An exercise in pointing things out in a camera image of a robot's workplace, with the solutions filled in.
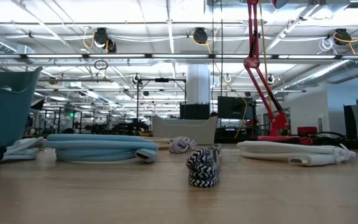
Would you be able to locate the lilac cable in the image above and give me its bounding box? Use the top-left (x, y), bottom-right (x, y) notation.
top-left (168, 136), bottom-right (198, 154)

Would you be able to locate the beige USB cable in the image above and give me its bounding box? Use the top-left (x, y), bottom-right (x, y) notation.
top-left (146, 136), bottom-right (172, 149)

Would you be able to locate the black white braided cable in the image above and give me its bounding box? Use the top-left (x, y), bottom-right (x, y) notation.
top-left (186, 143), bottom-right (223, 188)

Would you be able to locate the light blue cable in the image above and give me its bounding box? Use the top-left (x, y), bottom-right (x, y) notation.
top-left (44, 133), bottom-right (160, 164)

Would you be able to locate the white USB cable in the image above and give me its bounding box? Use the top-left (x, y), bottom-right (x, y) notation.
top-left (236, 140), bottom-right (357, 167)

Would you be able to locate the white cable black tie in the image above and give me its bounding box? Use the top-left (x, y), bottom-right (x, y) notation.
top-left (0, 136), bottom-right (45, 167)

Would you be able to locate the black cabinet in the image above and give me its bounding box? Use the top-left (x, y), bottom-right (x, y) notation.
top-left (179, 103), bottom-right (211, 120)

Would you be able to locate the grey plastic bin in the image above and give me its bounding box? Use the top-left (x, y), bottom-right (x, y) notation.
top-left (152, 115), bottom-right (218, 146)

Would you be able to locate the black background monitor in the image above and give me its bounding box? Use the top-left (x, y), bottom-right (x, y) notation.
top-left (218, 96), bottom-right (256, 120)

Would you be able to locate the red desk lamp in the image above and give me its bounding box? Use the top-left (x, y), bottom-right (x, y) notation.
top-left (243, 0), bottom-right (313, 146)

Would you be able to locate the red box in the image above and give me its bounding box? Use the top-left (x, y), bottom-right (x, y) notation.
top-left (296, 126), bottom-right (318, 135)

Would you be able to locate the teal plastic bin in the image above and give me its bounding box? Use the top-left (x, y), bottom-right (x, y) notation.
top-left (0, 66), bottom-right (43, 150)

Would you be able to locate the black background rig frame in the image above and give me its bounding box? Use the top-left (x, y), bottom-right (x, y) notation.
top-left (137, 77), bottom-right (188, 125)

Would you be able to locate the black ceiling cable reel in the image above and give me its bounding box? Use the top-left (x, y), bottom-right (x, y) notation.
top-left (93, 27), bottom-right (117, 54)
top-left (193, 27), bottom-right (209, 44)
top-left (334, 28), bottom-right (352, 46)

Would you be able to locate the black lamp cord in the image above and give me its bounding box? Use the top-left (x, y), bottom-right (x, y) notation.
top-left (290, 131), bottom-right (354, 147)

